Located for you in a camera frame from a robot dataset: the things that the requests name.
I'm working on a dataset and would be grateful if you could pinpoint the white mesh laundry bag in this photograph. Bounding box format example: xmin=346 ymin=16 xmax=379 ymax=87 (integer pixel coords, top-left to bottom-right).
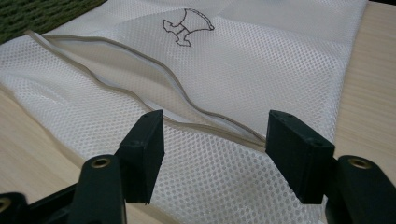
xmin=0 ymin=0 xmax=370 ymax=224

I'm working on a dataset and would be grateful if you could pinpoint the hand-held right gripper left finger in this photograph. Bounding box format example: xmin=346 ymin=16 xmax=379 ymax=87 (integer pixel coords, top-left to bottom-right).
xmin=67 ymin=109 xmax=165 ymax=224

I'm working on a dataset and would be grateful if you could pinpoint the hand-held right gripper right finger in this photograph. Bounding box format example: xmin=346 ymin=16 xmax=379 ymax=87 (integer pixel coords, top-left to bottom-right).
xmin=265 ymin=109 xmax=396 ymax=224

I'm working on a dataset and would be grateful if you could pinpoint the green woven basket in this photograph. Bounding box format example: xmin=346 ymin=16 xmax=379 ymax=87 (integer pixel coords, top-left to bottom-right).
xmin=0 ymin=0 xmax=106 ymax=45

